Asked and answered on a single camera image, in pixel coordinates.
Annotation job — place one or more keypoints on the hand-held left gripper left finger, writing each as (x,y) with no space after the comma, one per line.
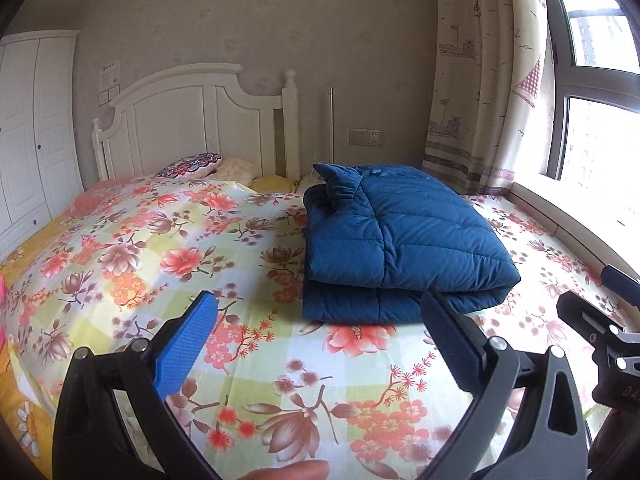
(187,345)

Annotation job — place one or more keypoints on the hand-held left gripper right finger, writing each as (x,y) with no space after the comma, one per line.
(452,340)

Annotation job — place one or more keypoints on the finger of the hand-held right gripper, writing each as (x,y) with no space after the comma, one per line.
(587,315)
(616,280)

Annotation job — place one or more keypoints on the blue puffer jacket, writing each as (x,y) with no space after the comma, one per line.
(425,240)

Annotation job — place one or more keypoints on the person's left hand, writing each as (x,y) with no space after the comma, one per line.
(290,472)

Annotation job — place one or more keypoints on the beige window sill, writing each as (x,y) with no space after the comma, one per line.
(565,215)

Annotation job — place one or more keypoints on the floral bed quilt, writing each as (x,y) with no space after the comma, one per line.
(200,240)

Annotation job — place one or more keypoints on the yellow bed sheet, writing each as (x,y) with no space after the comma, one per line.
(20,400)

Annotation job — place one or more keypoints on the dark framed window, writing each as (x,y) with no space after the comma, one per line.
(560,110)

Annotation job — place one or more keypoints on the purple patterned pillow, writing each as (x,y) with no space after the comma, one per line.
(187,166)

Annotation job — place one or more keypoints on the yellow pillow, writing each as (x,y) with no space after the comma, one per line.
(274,183)

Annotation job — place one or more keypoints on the cream pillow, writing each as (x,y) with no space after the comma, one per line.
(239,169)

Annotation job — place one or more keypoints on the pink cloth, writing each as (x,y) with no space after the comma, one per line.
(2,295)

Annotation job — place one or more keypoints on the white nightstand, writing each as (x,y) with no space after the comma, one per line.
(304,183)

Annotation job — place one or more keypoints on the white wooden headboard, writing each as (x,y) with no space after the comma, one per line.
(200,120)

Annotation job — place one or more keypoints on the sailboat print curtain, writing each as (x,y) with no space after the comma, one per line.
(475,85)

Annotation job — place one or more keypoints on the white lamp pole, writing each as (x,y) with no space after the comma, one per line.
(331,125)

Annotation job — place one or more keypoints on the white wardrobe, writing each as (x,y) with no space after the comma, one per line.
(35,135)

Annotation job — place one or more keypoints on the beige wall socket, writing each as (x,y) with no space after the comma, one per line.
(366,137)

